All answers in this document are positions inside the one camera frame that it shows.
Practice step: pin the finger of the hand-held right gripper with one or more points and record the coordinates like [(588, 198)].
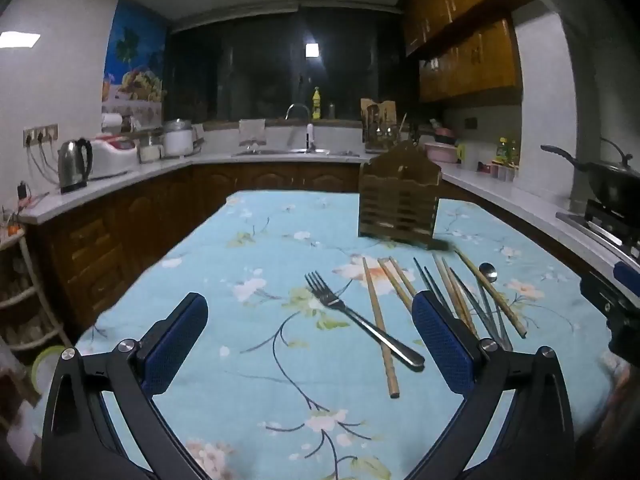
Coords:
[(607, 295)]

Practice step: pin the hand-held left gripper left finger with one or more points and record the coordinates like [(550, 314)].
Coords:
[(170, 347)]

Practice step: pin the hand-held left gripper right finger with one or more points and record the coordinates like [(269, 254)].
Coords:
[(442, 345)]

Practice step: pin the wooden utensil holder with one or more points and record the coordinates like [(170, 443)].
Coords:
[(397, 200)]

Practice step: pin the gas stove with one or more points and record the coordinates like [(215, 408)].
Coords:
[(595, 227)]

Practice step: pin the blue floral tablecloth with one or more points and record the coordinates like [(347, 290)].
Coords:
[(250, 360)]

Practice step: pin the steel spoon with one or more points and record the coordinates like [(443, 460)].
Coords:
[(487, 271)]

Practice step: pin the steel fork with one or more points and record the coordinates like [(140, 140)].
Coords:
[(350, 312)]

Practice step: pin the black wok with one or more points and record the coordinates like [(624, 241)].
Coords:
[(612, 182)]

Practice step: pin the wooden base cabinets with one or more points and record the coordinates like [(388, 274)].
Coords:
[(125, 230)]

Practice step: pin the green rimmed white lid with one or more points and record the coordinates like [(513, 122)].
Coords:
[(45, 367)]

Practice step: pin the white countertop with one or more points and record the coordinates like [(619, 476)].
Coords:
[(500, 195)]

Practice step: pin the white corner shelf rack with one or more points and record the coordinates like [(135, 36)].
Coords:
[(22, 290)]

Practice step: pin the row of seasoning containers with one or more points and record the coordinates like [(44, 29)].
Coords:
[(500, 172)]

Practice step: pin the cooking oil bottle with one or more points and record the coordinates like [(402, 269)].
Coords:
[(507, 152)]

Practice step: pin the pink basin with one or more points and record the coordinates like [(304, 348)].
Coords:
[(441, 152)]

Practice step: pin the green cup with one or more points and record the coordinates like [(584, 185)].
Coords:
[(460, 152)]

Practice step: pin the glass jar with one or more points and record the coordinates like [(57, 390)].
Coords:
[(149, 151)]

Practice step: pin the white and red appliance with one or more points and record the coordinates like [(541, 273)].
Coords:
[(112, 157)]

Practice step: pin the steel electric kettle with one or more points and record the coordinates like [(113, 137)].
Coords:
[(74, 165)]

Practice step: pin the countertop cutlery rack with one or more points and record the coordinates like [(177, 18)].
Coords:
[(380, 125)]

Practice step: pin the paper towel roll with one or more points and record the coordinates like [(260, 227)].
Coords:
[(111, 122)]

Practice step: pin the hanging dish cloth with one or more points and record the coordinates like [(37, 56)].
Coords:
[(251, 129)]

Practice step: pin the steel range hood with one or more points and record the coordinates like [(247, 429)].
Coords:
[(600, 60)]

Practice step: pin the chrome faucet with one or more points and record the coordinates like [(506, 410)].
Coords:
[(307, 135)]

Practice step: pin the yellow bottle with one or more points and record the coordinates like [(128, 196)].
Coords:
[(316, 105)]

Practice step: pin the dark window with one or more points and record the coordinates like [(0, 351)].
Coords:
[(250, 70)]

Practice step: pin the dark wall switch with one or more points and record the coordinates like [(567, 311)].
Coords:
[(470, 123)]

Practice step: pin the wall power sockets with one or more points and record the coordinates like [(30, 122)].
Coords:
[(41, 134)]

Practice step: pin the wooden wall cabinets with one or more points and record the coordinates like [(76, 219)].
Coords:
[(475, 60)]

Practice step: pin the fruit wall poster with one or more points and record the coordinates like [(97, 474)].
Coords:
[(135, 60)]

